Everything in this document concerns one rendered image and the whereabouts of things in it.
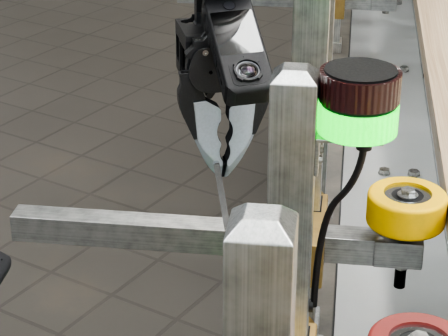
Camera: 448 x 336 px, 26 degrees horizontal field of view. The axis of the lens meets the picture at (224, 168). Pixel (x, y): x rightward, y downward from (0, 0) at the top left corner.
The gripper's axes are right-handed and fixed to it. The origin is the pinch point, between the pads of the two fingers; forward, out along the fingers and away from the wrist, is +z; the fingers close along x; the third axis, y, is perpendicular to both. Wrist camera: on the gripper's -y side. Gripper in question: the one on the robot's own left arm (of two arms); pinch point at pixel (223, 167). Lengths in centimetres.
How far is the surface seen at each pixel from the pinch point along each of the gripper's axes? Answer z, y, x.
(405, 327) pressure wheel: 1.9, -27.6, -8.7
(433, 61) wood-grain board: 2.3, 31.7, -36.8
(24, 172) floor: 92, 197, 22
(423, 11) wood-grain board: 2, 54, -45
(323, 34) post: -13.8, -0.9, -9.6
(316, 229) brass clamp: 5.6, -4.6, -8.6
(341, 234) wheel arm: 6.6, -4.5, -11.4
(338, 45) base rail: 21, 92, -44
